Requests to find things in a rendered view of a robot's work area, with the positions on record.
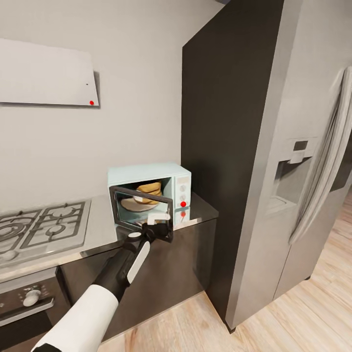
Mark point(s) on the range hood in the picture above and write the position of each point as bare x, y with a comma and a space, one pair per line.
35, 73

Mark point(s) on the burner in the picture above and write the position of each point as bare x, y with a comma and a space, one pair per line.
35, 232

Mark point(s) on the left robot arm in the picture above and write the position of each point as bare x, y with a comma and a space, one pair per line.
83, 327

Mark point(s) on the oven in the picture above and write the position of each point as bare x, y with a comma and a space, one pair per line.
30, 306

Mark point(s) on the fridge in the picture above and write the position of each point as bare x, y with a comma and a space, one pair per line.
266, 132

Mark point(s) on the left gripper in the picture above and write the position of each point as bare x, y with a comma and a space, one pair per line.
159, 229

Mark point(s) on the microwave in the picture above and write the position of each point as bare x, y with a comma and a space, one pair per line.
131, 208

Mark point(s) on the popcorn bag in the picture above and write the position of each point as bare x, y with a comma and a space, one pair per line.
148, 186

